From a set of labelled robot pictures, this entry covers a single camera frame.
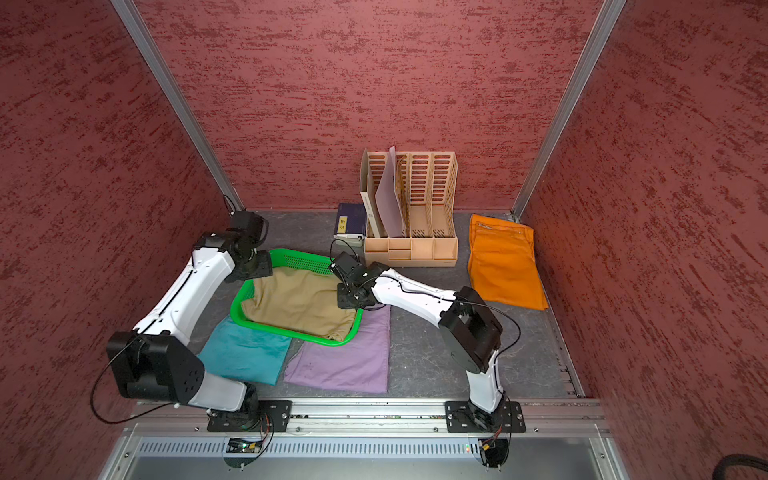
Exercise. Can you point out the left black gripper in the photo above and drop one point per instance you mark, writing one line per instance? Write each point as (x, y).
(264, 268)

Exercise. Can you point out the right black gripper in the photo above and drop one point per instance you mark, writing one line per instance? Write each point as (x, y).
(345, 299)

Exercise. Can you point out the khaki pants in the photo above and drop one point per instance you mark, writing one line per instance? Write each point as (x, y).
(300, 301)

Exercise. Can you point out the green plastic basket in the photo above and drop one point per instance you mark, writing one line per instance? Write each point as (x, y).
(295, 260)

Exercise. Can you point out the orange pants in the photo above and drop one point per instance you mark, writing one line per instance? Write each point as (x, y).
(502, 266)

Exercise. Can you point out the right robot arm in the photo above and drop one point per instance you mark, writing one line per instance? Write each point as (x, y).
(470, 331)

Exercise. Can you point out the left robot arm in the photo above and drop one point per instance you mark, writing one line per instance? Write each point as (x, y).
(153, 362)

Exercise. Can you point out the purple folded pants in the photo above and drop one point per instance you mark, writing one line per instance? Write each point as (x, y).
(360, 366)

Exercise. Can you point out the teal folded pants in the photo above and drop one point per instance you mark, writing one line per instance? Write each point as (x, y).
(243, 354)

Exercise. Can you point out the dark blue book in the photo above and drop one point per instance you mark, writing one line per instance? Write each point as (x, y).
(351, 223)

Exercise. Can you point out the purple folder sheet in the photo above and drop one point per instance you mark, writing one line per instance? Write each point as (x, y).
(387, 199)

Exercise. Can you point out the beige file organizer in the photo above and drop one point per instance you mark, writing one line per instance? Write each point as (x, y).
(424, 184)

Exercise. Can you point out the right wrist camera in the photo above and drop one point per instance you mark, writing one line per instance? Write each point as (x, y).
(345, 265)

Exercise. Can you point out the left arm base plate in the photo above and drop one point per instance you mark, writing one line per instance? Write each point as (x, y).
(266, 416)

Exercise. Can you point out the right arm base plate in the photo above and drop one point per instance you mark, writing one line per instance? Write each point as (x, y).
(465, 417)

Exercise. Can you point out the aluminium front rail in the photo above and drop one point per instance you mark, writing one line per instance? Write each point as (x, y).
(373, 438)

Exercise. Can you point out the left aluminium corner post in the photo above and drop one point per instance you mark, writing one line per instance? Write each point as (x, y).
(137, 29)

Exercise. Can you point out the aluminium corner post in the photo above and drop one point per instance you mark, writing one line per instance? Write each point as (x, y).
(604, 24)
(137, 29)

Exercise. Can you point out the right aluminium corner post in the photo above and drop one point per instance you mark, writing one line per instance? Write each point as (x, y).
(604, 24)

